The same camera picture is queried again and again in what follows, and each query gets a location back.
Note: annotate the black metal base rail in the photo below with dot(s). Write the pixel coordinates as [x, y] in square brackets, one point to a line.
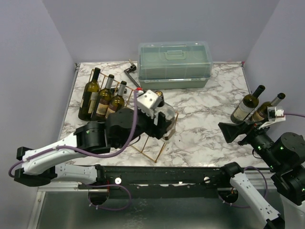
[165, 182]

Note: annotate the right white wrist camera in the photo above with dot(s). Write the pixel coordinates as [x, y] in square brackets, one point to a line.
[275, 114]

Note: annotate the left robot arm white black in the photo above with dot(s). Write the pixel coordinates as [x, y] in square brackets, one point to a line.
[101, 139]

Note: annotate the clear glass liquor bottle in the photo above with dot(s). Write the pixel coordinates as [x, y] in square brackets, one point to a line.
[169, 113]

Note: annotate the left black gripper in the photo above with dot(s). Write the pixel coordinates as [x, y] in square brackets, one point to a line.
[159, 130]

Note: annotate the green plastic storage box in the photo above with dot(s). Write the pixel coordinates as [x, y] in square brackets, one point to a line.
[174, 65]

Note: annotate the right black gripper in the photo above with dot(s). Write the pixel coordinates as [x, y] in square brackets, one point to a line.
[246, 133]

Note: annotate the green wine bottle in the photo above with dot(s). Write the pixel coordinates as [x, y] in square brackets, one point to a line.
[89, 97]
[103, 100]
[246, 106]
[261, 113]
[117, 101]

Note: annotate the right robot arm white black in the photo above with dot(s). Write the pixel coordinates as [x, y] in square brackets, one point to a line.
[284, 157]

